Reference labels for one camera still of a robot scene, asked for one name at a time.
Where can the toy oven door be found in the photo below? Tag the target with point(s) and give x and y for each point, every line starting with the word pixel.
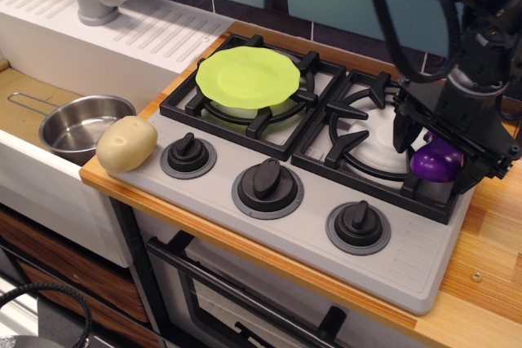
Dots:
pixel 229 302

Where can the beige toy potato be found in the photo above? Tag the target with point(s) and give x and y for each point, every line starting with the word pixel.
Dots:
pixel 126 144

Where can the purple toy eggplant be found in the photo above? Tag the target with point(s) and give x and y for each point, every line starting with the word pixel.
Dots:
pixel 437 161

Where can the white toy sink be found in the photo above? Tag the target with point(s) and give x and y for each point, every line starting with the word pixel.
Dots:
pixel 135 57

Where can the right black stove knob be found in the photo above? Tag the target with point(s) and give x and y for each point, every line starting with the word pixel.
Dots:
pixel 358 228

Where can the black oven door handle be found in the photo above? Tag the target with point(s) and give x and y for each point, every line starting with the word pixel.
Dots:
pixel 323 337

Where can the grey toy stove top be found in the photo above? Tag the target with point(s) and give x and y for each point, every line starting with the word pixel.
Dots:
pixel 407 272

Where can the right black burner grate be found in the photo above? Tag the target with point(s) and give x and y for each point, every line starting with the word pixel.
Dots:
pixel 326 148

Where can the left black stove knob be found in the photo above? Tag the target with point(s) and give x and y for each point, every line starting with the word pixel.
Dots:
pixel 188 158

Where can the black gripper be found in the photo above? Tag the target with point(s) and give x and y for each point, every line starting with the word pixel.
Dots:
pixel 460 117

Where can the right white burner cap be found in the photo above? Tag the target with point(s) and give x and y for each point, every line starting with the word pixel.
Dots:
pixel 377 150

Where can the black burner grate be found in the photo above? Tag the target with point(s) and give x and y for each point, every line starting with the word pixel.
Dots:
pixel 274 136
pixel 326 148

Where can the upper wooden drawer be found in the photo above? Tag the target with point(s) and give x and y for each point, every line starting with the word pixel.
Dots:
pixel 81 266

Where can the middle black stove knob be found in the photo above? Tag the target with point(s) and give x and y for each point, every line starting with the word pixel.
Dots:
pixel 267 191

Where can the black stove knob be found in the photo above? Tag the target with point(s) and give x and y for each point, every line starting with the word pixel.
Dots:
pixel 358 228
pixel 267 191
pixel 188 158

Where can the left black burner grate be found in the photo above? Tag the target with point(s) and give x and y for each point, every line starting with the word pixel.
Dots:
pixel 274 136

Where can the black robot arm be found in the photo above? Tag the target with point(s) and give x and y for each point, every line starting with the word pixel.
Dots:
pixel 484 55

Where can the lime green plate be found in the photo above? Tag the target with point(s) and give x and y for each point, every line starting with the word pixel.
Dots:
pixel 247 77

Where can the small steel pot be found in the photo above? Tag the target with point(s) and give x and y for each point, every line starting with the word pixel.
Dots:
pixel 72 130

